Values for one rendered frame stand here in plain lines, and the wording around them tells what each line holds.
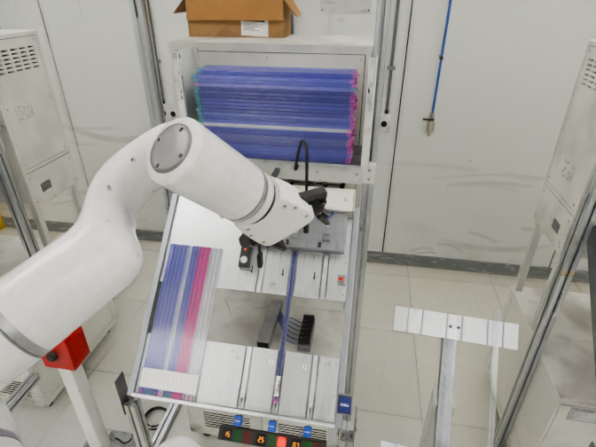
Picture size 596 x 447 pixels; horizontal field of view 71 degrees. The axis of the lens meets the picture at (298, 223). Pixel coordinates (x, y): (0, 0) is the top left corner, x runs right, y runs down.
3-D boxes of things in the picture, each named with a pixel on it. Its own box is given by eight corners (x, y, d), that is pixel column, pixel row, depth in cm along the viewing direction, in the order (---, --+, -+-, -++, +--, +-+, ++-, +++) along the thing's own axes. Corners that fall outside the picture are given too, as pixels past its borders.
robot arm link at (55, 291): (10, 286, 53) (197, 150, 63) (56, 368, 44) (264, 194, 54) (-48, 244, 46) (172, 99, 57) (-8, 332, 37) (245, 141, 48)
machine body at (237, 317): (338, 465, 188) (346, 369, 158) (192, 439, 199) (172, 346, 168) (348, 356, 244) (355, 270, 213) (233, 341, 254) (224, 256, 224)
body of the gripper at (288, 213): (226, 236, 59) (269, 254, 68) (285, 198, 56) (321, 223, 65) (214, 194, 62) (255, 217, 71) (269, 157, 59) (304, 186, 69)
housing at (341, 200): (353, 223, 152) (353, 211, 139) (224, 213, 159) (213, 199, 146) (355, 203, 154) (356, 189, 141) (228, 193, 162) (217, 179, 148)
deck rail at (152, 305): (141, 394, 142) (132, 396, 136) (136, 393, 142) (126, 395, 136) (184, 199, 162) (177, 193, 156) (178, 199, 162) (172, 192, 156)
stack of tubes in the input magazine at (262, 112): (352, 164, 132) (357, 76, 119) (199, 154, 140) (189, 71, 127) (354, 151, 143) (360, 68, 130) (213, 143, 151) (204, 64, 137)
